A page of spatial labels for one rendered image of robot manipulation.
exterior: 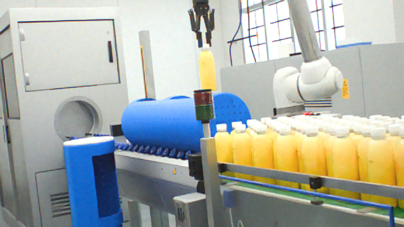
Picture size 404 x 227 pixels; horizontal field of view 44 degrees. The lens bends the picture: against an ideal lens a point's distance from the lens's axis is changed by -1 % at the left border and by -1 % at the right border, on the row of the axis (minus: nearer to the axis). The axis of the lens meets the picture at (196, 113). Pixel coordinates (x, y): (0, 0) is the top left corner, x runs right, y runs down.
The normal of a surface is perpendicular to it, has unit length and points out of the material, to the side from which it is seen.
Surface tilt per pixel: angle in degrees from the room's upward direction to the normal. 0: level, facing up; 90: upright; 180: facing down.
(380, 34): 90
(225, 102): 90
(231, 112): 90
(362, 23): 90
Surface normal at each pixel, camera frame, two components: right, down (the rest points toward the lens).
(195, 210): 0.50, 0.00
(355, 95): -0.90, 0.11
